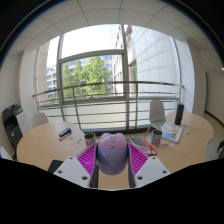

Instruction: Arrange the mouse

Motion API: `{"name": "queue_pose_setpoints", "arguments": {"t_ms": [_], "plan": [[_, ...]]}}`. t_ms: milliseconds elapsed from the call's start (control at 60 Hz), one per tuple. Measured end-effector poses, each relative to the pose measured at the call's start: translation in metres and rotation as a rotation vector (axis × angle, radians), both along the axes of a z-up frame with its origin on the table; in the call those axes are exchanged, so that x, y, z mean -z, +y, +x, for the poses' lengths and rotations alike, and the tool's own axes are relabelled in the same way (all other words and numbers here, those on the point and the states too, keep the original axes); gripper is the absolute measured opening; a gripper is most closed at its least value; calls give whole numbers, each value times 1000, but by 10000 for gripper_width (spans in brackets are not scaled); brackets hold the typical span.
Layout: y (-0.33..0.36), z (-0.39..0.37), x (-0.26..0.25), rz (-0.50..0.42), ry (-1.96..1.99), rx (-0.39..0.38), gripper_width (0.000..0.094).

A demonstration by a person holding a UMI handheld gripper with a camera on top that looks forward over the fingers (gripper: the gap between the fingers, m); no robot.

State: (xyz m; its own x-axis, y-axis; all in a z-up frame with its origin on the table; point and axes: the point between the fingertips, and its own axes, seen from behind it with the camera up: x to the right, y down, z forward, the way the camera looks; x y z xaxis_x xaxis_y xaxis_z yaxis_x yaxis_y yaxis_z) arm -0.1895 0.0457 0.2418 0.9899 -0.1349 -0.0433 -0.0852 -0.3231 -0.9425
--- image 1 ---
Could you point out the black cylindrical speaker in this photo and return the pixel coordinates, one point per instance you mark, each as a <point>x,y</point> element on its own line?
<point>179,114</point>

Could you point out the light illustrated booklet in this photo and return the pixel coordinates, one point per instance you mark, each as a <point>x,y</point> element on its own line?
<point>172,132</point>

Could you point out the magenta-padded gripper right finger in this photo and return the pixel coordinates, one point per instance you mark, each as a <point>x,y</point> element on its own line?
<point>136,159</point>

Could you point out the pink and lilac computer mouse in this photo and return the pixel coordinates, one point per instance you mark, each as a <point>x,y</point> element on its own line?
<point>112,156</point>

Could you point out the metal balcony railing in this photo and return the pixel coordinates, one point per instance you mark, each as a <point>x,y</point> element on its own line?
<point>100,84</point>

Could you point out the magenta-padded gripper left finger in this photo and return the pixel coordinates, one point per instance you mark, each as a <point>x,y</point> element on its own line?
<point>87,158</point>

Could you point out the dark blue stapler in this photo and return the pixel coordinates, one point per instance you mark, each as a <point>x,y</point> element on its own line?
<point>65,132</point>

